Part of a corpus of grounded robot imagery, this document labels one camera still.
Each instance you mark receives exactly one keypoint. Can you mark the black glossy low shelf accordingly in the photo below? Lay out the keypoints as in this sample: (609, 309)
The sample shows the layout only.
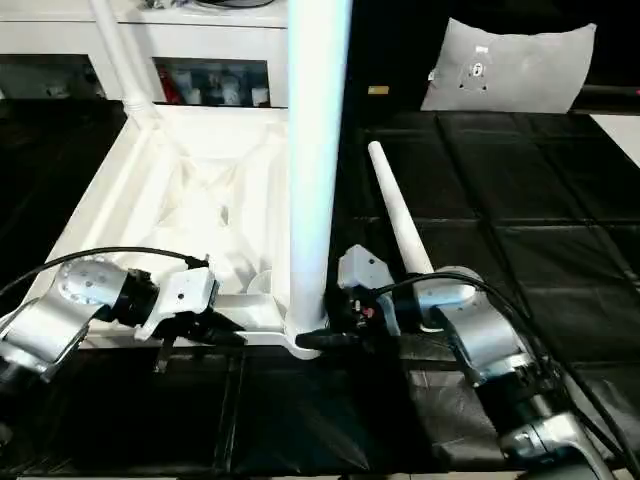
(610, 91)

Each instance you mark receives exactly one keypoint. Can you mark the black work mat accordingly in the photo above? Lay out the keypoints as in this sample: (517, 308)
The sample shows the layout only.
(500, 200)

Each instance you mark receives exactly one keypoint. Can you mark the white glass-door cabinet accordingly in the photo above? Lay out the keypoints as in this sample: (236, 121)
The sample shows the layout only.
(210, 35)

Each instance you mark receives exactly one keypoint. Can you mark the red box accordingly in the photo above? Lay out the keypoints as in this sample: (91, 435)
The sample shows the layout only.
(170, 87)

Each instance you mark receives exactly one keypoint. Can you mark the white plastic table top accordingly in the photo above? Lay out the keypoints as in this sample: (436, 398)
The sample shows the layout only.
(150, 175)

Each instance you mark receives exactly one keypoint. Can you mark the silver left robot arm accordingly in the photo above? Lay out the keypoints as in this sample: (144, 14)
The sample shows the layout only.
(45, 320)

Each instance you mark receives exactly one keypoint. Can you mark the dark round device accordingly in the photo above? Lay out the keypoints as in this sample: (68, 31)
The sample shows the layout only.
(235, 3)

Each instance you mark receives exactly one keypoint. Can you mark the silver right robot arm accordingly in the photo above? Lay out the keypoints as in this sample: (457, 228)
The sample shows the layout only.
(480, 330)

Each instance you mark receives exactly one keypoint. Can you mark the white flat board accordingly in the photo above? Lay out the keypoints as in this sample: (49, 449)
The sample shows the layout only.
(620, 137)

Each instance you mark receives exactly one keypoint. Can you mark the grey printed cushion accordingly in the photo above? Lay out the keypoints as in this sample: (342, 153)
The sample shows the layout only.
(510, 70)

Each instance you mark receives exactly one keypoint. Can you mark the white plastic table leg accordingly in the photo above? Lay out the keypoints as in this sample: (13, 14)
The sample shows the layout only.
(315, 150)
(400, 210)
(122, 60)

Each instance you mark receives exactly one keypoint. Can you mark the small yellow label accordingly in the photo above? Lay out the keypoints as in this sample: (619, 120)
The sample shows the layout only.
(378, 90)

